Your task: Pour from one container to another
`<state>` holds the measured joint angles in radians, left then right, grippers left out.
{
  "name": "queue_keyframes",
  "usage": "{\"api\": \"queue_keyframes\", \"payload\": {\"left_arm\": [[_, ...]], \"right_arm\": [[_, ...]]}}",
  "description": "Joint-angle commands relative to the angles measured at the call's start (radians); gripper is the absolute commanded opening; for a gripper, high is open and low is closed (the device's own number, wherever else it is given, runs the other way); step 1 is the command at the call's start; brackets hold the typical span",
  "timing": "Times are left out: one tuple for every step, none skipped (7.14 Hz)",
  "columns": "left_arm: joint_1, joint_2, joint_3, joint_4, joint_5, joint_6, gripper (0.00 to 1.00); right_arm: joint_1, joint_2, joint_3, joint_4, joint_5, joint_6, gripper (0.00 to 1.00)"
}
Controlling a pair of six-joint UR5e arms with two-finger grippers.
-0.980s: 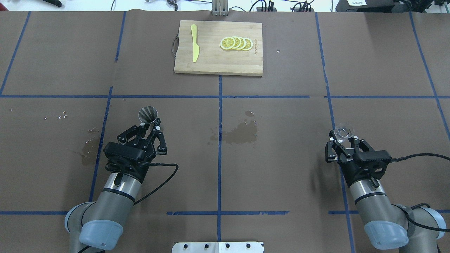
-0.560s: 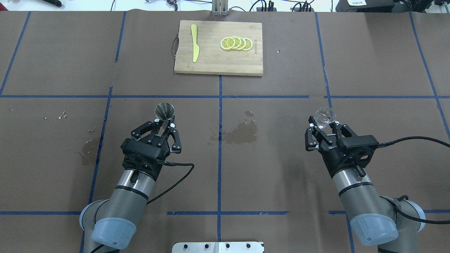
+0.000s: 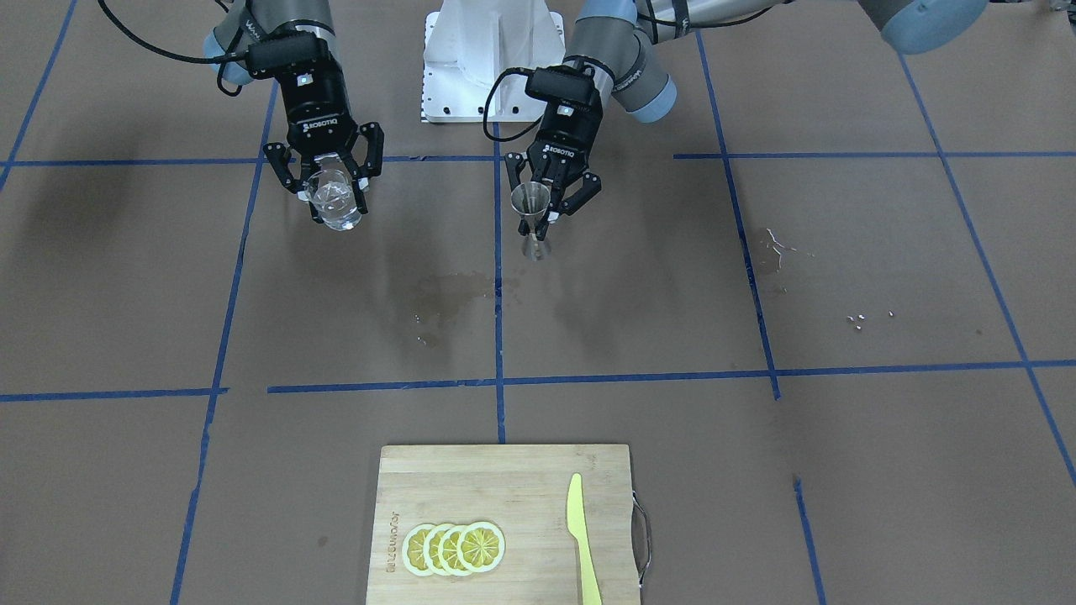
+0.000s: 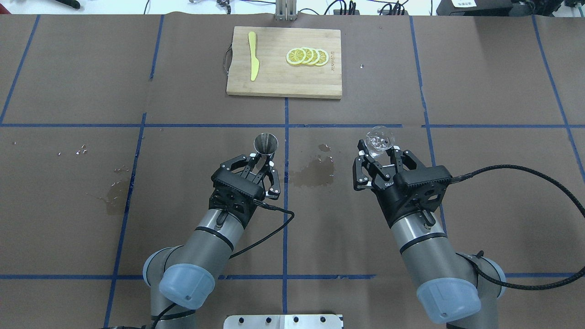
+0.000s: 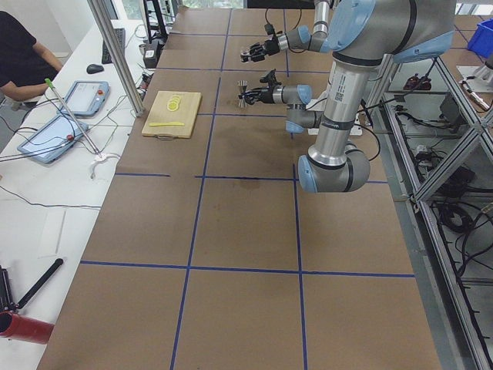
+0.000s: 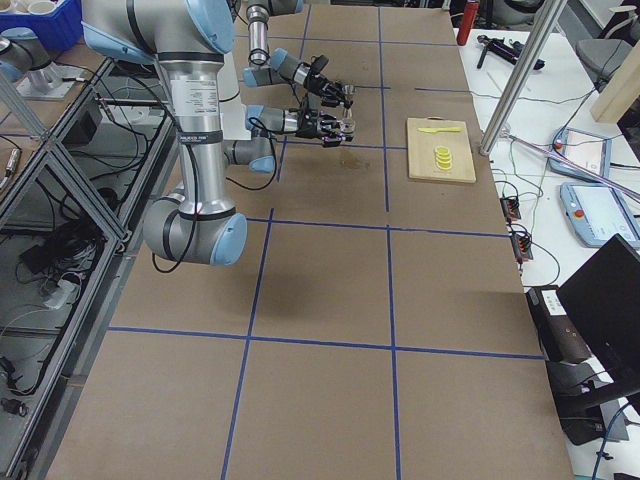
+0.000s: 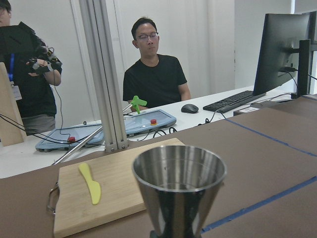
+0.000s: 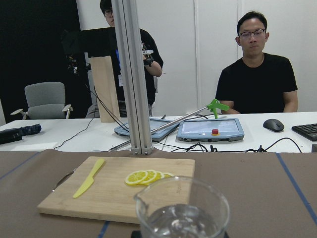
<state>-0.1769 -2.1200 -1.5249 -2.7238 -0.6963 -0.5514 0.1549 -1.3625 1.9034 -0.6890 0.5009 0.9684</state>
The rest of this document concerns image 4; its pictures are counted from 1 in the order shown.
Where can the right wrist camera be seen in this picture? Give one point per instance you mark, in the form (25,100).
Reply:
(425,181)

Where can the steel jigger measuring cup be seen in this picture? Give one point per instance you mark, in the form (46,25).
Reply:
(265,144)

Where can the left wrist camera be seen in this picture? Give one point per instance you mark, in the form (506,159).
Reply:
(236,183)

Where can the black box on desk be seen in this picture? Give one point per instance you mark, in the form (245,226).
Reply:
(474,8)

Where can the aluminium frame post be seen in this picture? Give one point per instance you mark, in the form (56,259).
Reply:
(286,10)

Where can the yellow plastic knife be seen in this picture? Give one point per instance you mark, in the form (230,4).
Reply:
(254,61)

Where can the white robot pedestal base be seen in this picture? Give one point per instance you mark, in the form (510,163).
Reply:
(284,321)

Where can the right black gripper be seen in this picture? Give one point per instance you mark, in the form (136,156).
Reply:
(383,197)

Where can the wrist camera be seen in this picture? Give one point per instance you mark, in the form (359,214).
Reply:
(425,181)
(236,183)

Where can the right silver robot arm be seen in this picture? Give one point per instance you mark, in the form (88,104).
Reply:
(448,283)

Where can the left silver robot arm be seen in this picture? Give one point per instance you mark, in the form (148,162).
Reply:
(182,277)

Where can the bamboo cutting board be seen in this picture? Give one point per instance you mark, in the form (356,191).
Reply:
(319,76)

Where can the clear glass cup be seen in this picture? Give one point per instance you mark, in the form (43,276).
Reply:
(379,140)

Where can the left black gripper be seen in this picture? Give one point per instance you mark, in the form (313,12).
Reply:
(262,175)

